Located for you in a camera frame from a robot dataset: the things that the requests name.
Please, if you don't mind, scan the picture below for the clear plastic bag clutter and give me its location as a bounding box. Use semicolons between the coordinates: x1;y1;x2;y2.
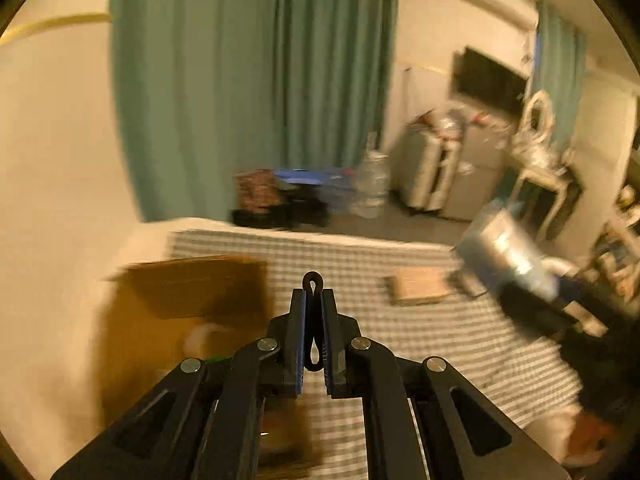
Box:
415;107;516;142

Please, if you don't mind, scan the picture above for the patterned brown box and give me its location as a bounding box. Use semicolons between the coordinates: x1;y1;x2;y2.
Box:
235;170;277;211

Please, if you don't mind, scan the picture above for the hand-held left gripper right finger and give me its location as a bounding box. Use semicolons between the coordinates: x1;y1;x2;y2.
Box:
321;289;574;480

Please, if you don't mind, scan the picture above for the blue plastic tray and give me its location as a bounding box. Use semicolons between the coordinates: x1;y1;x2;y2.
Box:
272;168;351;187

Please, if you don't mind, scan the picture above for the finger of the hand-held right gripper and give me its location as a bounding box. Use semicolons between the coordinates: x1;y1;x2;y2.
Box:
499;282;591;336
542;257;608;333

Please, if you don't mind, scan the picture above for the silver packet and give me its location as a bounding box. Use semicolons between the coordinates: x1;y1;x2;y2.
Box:
456;205;561;304

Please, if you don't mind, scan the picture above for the large clear water bottle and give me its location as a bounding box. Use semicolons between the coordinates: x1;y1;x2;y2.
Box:
351;149;392;219

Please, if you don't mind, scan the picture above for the cluttered white shelf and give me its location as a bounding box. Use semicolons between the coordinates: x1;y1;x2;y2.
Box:
587;157;640;306

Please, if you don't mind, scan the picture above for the white ornate side table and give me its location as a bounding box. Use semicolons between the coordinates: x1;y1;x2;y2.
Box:
507;89;583;241

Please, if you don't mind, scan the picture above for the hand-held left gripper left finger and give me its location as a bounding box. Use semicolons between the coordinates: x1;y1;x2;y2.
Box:
50;289;307;480

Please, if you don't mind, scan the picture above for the small cardboard box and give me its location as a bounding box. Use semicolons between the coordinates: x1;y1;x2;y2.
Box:
385;266;451;307

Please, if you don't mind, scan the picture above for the black bag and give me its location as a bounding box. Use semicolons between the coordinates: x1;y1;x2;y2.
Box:
231;187;331;229

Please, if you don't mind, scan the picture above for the grey cabinet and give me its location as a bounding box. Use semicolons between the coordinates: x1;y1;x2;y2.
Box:
442;121;518;222

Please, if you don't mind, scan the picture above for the black television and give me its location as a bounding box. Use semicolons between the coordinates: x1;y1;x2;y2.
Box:
451;46;532;117

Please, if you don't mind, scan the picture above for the wide green curtain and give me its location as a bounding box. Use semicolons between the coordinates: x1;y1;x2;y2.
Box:
111;0;400;223

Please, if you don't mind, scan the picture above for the narrow green curtain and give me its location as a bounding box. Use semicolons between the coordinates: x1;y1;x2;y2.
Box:
529;0;588;137

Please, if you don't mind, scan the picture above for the green checked blanket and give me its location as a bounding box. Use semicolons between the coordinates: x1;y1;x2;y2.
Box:
167;230;586;480

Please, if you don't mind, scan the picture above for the white ribbed suitcase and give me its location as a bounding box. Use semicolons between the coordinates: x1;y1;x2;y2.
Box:
400;122;463;209

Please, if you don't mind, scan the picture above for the person's right forearm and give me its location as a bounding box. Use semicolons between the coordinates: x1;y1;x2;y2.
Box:
564;410;628;467

